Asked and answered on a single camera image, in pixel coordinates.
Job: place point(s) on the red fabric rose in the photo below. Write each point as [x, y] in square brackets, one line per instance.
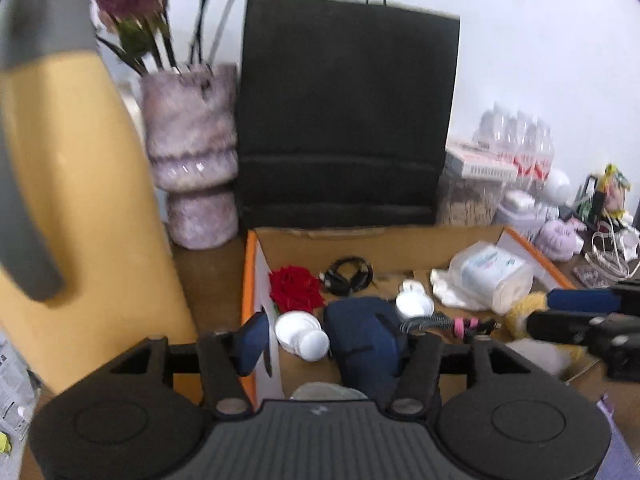
[295, 287]

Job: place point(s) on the clear plastic lid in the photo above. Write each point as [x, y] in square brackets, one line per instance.
[325, 391]

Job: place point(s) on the navy blue pouch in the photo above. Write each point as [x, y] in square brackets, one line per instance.
[365, 345]

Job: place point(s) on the colourful toy decoration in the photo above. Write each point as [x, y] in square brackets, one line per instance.
[607, 192]

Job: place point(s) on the white plastic bag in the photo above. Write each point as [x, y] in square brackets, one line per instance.
[445, 287]

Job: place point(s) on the printed newspaper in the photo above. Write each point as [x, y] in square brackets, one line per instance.
[12, 400]

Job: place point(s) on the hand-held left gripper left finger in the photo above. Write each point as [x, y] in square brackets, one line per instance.
[251, 345]

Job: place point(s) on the pack of water bottles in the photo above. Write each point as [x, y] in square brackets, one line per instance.
[520, 145]

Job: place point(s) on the small dark patterned card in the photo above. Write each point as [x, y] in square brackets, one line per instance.
[590, 276]

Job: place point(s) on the white and red box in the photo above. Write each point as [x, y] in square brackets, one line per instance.
[480, 160]

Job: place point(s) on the white round case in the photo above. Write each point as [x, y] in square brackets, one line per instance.
[300, 335]

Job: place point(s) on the purple marbled vase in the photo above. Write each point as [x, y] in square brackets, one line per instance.
[192, 160]

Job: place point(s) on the purple lidded container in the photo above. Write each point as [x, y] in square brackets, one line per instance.
[517, 212]

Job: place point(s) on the black paper bag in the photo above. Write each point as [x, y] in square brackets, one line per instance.
[345, 110]

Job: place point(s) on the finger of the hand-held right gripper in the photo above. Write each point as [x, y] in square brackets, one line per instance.
[585, 300]
[565, 327]

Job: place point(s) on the orange cardboard box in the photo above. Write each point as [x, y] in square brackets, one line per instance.
[385, 250]

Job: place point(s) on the purple cloth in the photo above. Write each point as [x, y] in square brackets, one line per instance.
[622, 445]

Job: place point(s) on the dried pink flowers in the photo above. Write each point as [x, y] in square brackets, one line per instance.
[135, 5]

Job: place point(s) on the yellow plush toy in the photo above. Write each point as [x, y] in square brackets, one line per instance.
[525, 310]

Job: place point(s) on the clear container with white lid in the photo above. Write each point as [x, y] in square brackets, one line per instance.
[467, 200]

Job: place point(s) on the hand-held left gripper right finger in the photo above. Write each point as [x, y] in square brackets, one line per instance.
[422, 360]

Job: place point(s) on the small white charger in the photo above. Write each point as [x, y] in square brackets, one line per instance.
[411, 286]

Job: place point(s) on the purple plush scrunchie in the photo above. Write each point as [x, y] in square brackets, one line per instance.
[557, 240]

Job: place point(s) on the yellow thermos jug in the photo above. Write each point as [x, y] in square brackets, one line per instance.
[85, 200]

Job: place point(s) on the white tissue pack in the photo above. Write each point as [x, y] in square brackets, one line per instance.
[492, 272]

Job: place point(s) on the white round disc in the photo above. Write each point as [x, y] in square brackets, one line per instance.
[414, 304]

